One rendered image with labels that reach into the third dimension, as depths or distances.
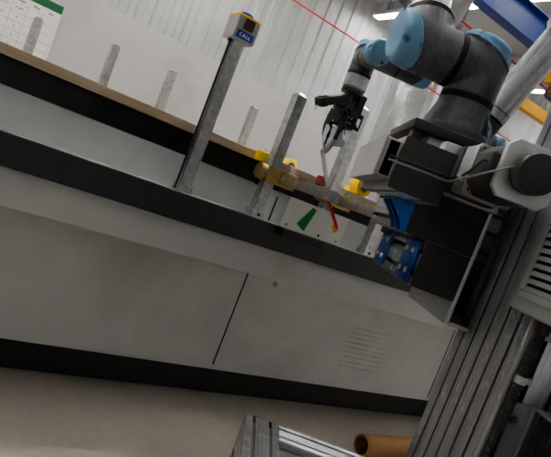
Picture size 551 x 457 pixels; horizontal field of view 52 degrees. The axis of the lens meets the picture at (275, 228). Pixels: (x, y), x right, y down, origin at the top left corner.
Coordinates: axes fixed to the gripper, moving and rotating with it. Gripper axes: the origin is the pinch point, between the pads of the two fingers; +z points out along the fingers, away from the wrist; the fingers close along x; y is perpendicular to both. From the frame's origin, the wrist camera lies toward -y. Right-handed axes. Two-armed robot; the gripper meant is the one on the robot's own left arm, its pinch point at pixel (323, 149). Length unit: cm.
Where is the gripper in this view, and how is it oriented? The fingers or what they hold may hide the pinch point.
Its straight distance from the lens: 175.5
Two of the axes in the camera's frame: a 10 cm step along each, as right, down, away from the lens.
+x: -5.1, -2.5, 8.2
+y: 7.8, 2.6, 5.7
